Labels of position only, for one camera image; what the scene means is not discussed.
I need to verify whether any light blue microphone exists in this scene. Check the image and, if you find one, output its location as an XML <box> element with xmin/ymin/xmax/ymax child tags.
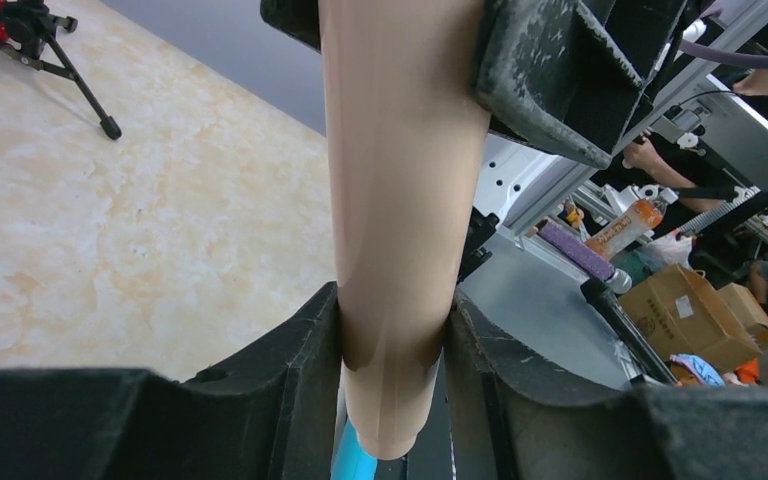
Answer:
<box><xmin>330</xmin><ymin>420</ymin><xmax>378</xmax><ymax>480</ymax></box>

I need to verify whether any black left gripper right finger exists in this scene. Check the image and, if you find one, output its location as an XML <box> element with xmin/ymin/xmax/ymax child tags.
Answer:
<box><xmin>476</xmin><ymin>311</ymin><xmax>768</xmax><ymax>479</ymax></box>

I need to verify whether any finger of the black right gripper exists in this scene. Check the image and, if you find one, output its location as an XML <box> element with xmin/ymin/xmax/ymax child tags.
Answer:
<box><xmin>471</xmin><ymin>0</ymin><xmax>686</xmax><ymax>169</ymax></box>
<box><xmin>260</xmin><ymin>0</ymin><xmax>321</xmax><ymax>52</ymax></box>

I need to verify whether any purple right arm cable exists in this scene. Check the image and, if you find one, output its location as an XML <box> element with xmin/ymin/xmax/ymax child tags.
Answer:
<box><xmin>678</xmin><ymin>0</ymin><xmax>768</xmax><ymax>72</ymax></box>

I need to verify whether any orange drink bottle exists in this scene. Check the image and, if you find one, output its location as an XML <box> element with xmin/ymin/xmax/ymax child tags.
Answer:
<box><xmin>585</xmin><ymin>188</ymin><xmax>679</xmax><ymax>260</ymax></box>

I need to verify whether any black shock-mount tripod stand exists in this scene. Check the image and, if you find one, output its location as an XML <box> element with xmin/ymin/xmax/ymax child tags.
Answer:
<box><xmin>0</xmin><ymin>0</ymin><xmax>122</xmax><ymax>140</ymax></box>

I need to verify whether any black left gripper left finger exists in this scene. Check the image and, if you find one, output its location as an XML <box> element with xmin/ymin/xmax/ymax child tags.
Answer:
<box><xmin>0</xmin><ymin>283</ymin><xmax>340</xmax><ymax>479</ymax></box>

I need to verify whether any beige microphone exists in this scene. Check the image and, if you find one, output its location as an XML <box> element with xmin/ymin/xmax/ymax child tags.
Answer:
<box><xmin>319</xmin><ymin>1</ymin><xmax>490</xmax><ymax>460</ymax></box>

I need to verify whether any brown cardboard box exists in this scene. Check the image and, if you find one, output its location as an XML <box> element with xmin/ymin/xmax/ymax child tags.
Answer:
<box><xmin>619</xmin><ymin>265</ymin><xmax>762</xmax><ymax>372</ymax></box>

